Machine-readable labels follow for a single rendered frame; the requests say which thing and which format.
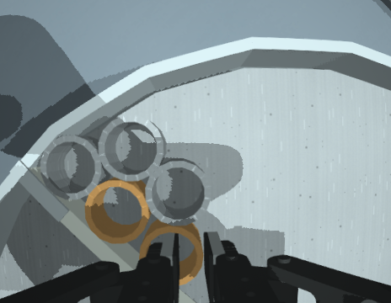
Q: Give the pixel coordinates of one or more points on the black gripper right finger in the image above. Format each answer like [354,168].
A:
[280,280]

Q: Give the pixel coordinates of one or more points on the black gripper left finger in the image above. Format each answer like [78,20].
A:
[155,280]

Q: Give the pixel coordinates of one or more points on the grey metal bushing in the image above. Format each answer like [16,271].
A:
[52,167]
[107,151]
[178,217]

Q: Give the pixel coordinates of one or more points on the bronze bushing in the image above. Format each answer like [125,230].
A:
[189,267]
[104,227]

